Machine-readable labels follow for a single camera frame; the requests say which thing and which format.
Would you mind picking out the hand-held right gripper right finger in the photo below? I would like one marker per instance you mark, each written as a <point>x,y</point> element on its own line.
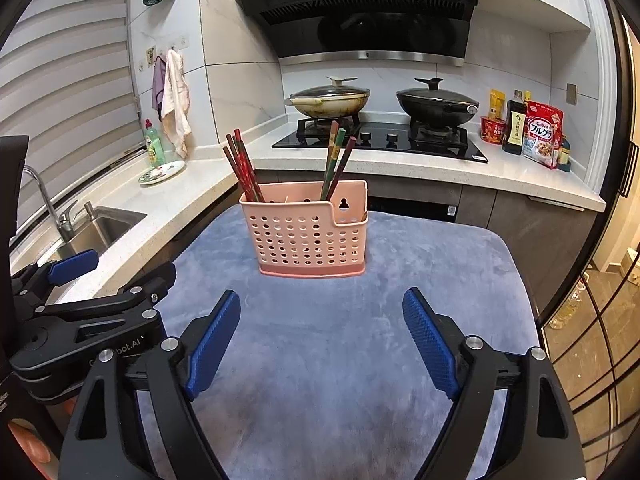
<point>430,340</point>

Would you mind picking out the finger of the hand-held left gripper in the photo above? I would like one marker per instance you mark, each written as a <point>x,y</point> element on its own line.
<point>75,265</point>
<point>125,302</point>

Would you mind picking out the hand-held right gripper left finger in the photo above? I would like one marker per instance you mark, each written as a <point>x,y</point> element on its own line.
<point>210,345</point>

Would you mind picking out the pink perforated utensil holder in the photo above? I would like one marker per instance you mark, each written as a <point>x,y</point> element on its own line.
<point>300,240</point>

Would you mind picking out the brown chopstick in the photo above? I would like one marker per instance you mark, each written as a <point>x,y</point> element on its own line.
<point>236,157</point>

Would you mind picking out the green chopstick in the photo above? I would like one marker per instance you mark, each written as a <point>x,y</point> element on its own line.
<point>337,152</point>
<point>331,155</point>

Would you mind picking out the person's left hand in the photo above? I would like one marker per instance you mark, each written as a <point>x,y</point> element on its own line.
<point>30,442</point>

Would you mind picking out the chrome kitchen faucet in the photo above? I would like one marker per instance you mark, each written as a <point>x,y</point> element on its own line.
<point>37,180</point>

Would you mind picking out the grey-blue plush blanket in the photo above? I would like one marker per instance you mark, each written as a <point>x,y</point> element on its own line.
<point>325,360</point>

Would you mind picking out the patterned white plate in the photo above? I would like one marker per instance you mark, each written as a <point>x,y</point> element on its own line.
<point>162,172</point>

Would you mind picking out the dark kitchen cabinet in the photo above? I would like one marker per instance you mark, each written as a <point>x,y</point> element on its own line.
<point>525,240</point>

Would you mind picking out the green dish soap bottle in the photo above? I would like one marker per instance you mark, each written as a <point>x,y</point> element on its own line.
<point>155,147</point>

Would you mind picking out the clear cooking oil bottle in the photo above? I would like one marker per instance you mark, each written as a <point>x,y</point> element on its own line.
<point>570,305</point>

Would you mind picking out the white window blinds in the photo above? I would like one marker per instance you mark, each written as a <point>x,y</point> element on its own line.
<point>65,100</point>

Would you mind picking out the black framed glass door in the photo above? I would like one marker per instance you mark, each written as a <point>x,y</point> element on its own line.
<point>605,335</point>

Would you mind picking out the white hanging towel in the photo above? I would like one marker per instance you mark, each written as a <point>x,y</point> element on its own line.
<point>176,100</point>

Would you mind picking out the purple hanging cloth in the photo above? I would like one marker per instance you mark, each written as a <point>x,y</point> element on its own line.
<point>158,85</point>

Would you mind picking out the black gas stove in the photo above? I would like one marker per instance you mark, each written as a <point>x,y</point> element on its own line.
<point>380,142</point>

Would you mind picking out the red instant noodle cup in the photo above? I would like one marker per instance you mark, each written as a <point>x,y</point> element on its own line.
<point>492,130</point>

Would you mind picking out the dark soy sauce bottle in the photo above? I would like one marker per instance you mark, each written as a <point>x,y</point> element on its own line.
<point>514,130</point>

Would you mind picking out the blue and yellow bottle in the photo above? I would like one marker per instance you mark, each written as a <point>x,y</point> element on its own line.
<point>564,155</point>

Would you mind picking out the red and white cereal bag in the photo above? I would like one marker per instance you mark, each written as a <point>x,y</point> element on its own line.
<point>542,135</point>

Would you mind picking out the black wok with lid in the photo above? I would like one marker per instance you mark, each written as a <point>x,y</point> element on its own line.
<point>435,105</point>

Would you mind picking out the yellow snack packet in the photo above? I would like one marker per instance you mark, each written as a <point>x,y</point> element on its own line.
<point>496,104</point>

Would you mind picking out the beige pan with glass lid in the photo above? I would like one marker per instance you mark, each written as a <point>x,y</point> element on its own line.
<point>330,100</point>

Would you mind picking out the black range hood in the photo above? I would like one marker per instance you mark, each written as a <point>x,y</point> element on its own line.
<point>360,10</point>

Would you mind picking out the small wall socket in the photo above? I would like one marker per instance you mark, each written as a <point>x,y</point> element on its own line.
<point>151,55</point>

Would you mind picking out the grey wall socket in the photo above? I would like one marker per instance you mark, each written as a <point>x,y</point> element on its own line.
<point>572,93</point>

